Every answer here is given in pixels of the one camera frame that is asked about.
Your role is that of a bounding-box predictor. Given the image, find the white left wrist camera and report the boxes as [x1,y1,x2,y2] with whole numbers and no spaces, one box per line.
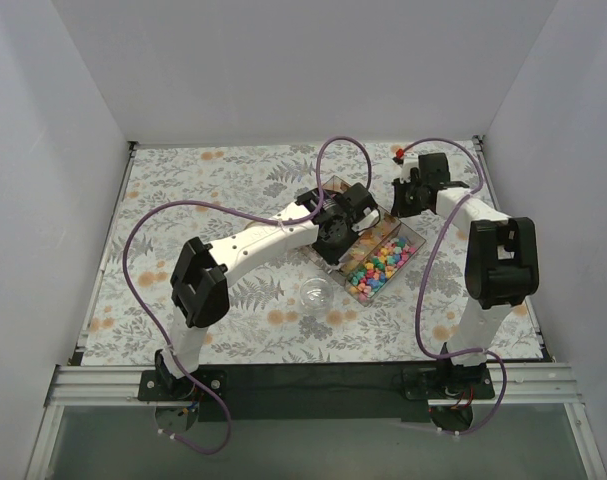
[353,208,381,234]

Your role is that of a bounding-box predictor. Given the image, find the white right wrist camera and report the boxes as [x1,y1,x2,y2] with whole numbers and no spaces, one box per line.
[393,147,419,183]

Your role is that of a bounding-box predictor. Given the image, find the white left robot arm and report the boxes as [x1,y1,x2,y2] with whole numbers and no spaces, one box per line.
[155,183,381,400]

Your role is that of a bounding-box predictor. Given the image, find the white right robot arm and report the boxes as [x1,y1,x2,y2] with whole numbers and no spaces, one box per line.
[392,149,539,398]

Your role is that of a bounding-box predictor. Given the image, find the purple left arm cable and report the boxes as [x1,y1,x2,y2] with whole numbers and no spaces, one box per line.
[122,135,377,455]

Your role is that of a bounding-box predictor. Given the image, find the clear divided candy box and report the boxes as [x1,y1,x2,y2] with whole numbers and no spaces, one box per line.
[296,176,425,306]

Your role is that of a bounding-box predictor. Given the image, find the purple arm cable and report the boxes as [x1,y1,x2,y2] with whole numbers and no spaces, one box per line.
[122,135,377,455]
[396,138,509,432]

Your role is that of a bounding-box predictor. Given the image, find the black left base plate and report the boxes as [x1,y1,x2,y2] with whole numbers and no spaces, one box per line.
[137,369,227,402]

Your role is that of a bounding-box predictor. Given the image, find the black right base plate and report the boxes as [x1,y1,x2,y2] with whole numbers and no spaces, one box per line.
[402,367,495,400]

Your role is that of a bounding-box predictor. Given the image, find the clear glass jar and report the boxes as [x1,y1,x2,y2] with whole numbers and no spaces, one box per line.
[299,278,334,316]

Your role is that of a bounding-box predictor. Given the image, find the floral patterned table mat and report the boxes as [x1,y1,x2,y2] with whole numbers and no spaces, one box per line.
[80,140,544,365]

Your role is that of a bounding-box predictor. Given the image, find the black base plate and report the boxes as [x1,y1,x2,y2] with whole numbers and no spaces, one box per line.
[137,369,227,402]
[402,367,495,400]

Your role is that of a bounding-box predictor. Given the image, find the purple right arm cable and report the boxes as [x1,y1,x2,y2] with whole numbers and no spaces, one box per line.
[396,138,509,432]

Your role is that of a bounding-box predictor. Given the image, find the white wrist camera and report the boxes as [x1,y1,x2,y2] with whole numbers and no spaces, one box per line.
[393,147,419,183]
[353,208,381,234]

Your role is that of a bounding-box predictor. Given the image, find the aluminium frame rail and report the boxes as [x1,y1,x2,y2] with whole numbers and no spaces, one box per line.
[27,362,607,479]

